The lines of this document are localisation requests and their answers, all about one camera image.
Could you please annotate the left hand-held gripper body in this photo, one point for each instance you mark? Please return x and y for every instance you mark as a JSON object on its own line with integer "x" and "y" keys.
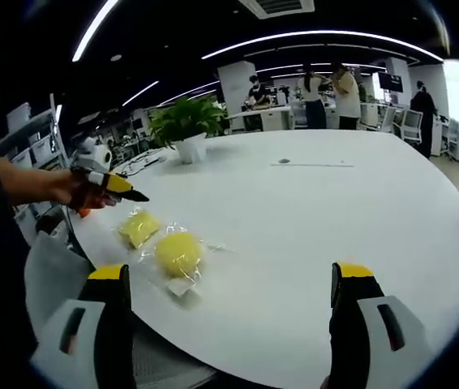
{"x": 95, "y": 158}

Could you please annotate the shelf with white bins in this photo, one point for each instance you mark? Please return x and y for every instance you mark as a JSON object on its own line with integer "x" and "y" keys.
{"x": 31, "y": 142}

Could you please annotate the white background desk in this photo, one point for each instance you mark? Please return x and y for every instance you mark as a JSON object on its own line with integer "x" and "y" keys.
{"x": 264, "y": 117}

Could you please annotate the white office chair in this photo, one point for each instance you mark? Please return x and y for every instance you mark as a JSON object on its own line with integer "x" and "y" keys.
{"x": 411, "y": 125}

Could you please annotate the dark monitor screen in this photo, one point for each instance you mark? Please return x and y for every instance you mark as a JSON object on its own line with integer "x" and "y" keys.
{"x": 391, "y": 81}

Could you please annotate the person's right hand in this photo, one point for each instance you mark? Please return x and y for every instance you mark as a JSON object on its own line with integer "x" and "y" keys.
{"x": 327, "y": 383}

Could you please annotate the small orange silicone block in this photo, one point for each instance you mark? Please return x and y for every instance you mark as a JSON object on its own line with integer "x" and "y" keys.
{"x": 85, "y": 211}

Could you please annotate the grey mesh office chair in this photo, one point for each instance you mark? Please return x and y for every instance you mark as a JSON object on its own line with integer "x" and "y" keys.
{"x": 55, "y": 271}

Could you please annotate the ceiling air vent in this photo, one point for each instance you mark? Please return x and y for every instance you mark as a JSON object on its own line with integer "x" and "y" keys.
{"x": 276, "y": 6}

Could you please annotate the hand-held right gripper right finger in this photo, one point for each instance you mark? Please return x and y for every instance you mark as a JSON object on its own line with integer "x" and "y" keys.
{"x": 351, "y": 324}

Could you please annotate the long curved ceiling light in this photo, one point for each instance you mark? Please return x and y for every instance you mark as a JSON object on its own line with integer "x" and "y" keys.
{"x": 314, "y": 34}

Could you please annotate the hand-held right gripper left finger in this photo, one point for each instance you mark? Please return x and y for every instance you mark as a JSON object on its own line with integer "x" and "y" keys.
{"x": 108, "y": 324}

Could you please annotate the rectangular yellow silicone block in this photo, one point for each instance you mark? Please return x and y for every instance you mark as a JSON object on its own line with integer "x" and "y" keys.
{"x": 140, "y": 229}

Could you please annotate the person's left hand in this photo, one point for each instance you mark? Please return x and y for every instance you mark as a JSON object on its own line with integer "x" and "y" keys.
{"x": 75, "y": 190}

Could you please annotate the straight ceiling light strip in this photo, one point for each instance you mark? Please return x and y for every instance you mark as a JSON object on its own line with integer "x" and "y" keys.
{"x": 93, "y": 30}

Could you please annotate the round yellow silicone block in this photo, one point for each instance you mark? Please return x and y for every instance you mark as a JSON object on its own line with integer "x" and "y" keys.
{"x": 178, "y": 251}

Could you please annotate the green potted plant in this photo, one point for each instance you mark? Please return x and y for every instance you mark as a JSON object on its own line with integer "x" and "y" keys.
{"x": 189, "y": 121}

